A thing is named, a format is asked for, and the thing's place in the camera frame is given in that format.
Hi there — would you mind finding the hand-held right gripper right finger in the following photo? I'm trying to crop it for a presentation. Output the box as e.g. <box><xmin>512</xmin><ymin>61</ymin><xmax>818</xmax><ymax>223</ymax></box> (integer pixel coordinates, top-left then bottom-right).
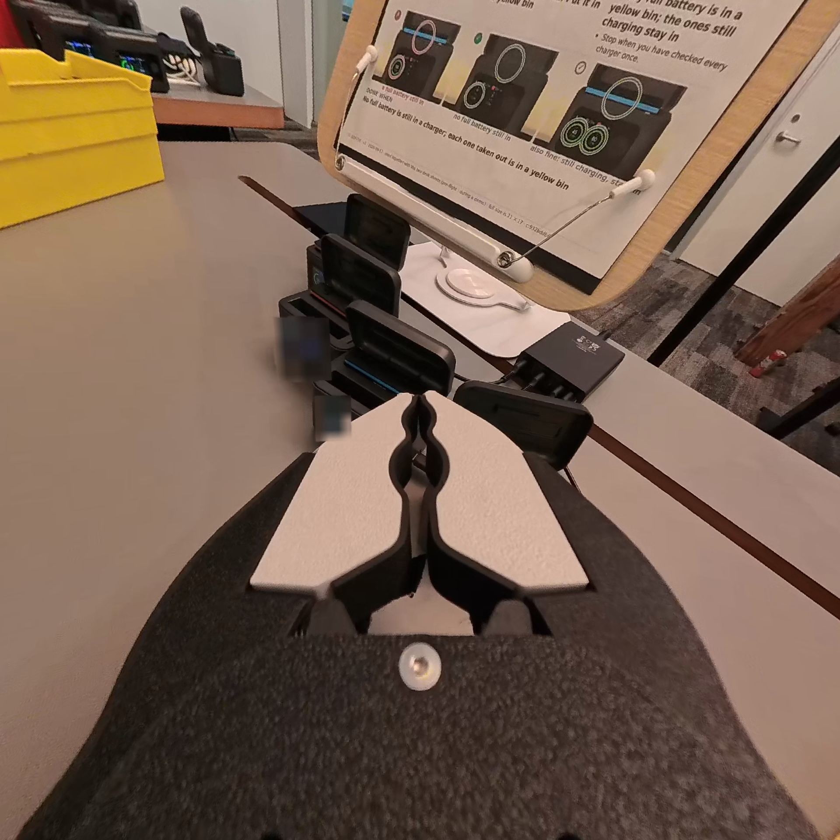
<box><xmin>420</xmin><ymin>390</ymin><xmax>590</xmax><ymax>622</ymax></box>

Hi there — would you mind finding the blue striped black battery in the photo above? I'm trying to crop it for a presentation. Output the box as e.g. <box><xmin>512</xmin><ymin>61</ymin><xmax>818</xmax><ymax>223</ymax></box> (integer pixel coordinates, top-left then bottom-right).
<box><xmin>343</xmin><ymin>357</ymin><xmax>424</xmax><ymax>398</ymax></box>

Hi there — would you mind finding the background black charger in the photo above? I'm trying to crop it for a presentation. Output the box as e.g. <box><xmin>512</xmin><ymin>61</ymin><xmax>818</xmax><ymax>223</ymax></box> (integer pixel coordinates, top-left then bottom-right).
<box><xmin>88</xmin><ymin>26</ymin><xmax>172</xmax><ymax>93</ymax></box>
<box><xmin>10</xmin><ymin>0</ymin><xmax>99</xmax><ymax>63</ymax></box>
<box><xmin>180</xmin><ymin>7</ymin><xmax>245</xmax><ymax>97</ymax></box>

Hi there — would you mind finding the yellow plastic bin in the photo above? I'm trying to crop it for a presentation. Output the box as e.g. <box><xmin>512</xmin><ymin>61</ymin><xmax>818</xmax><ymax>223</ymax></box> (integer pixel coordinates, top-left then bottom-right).
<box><xmin>0</xmin><ymin>48</ymin><xmax>157</xmax><ymax>142</ymax></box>
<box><xmin>0</xmin><ymin>121</ymin><xmax>166</xmax><ymax>231</ymax></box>

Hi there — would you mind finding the black charging hub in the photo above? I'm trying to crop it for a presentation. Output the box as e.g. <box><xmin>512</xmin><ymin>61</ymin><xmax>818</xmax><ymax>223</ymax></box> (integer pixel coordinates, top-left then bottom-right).
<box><xmin>512</xmin><ymin>326</ymin><xmax>626</xmax><ymax>403</ymax></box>

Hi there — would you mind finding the dark flat tablet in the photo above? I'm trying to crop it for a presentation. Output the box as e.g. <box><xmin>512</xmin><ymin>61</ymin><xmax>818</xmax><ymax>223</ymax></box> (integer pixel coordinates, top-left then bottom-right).
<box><xmin>292</xmin><ymin>202</ymin><xmax>349</xmax><ymax>238</ymax></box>

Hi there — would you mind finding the background wooden table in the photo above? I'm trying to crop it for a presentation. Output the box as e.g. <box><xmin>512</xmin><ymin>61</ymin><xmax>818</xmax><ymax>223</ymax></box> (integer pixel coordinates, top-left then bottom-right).
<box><xmin>150</xmin><ymin>79</ymin><xmax>287</xmax><ymax>142</ymax></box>

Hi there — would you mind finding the black battery charger case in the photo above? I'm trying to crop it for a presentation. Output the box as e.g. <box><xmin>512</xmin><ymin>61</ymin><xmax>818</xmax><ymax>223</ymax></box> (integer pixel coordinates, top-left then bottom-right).
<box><xmin>277</xmin><ymin>233</ymin><xmax>403</xmax><ymax>355</ymax></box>
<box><xmin>451</xmin><ymin>379</ymin><xmax>595</xmax><ymax>473</ymax></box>
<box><xmin>314</xmin><ymin>300</ymin><xmax>457</xmax><ymax>447</ymax></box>
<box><xmin>305</xmin><ymin>192</ymin><xmax>413</xmax><ymax>296</ymax></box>

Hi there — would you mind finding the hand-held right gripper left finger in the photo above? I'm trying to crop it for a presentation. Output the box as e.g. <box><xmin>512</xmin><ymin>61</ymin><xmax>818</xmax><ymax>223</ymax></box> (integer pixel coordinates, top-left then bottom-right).
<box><xmin>249</xmin><ymin>392</ymin><xmax>424</xmax><ymax>618</ymax></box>

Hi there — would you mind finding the paper instruction sheet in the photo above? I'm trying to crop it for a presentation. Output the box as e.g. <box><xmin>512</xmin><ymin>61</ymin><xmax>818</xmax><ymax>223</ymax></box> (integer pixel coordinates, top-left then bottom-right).
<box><xmin>335</xmin><ymin>0</ymin><xmax>805</xmax><ymax>294</ymax></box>

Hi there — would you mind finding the brown wooden stand leg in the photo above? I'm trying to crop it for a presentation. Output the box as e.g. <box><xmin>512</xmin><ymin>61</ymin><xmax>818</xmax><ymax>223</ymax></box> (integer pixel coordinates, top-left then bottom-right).
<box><xmin>735</xmin><ymin>256</ymin><xmax>840</xmax><ymax>368</ymax></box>

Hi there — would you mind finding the white door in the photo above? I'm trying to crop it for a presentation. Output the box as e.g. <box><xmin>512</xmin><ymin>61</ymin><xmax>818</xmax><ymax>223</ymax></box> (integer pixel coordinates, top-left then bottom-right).
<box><xmin>679</xmin><ymin>66</ymin><xmax>840</xmax><ymax>309</ymax></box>

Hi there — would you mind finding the white round stand disc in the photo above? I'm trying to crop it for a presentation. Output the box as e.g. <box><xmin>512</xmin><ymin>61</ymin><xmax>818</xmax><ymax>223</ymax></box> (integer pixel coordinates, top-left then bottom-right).
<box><xmin>435</xmin><ymin>264</ymin><xmax>531</xmax><ymax>315</ymax></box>

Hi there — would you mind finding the white board ledge bar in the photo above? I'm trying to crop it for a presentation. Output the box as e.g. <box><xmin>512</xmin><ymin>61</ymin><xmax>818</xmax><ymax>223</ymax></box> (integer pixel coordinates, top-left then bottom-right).
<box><xmin>338</xmin><ymin>159</ymin><xmax>532</xmax><ymax>284</ymax></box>

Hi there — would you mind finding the wooden display board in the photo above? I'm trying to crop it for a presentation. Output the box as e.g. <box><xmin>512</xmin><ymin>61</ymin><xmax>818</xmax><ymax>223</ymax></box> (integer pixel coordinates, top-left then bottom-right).
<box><xmin>317</xmin><ymin>0</ymin><xmax>821</xmax><ymax>312</ymax></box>

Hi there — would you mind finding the black metal frame bar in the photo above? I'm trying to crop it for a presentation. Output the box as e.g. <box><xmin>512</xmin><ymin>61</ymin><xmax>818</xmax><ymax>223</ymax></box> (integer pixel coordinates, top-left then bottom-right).
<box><xmin>648</xmin><ymin>156</ymin><xmax>840</xmax><ymax>365</ymax></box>
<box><xmin>761</xmin><ymin>381</ymin><xmax>840</xmax><ymax>441</ymax></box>

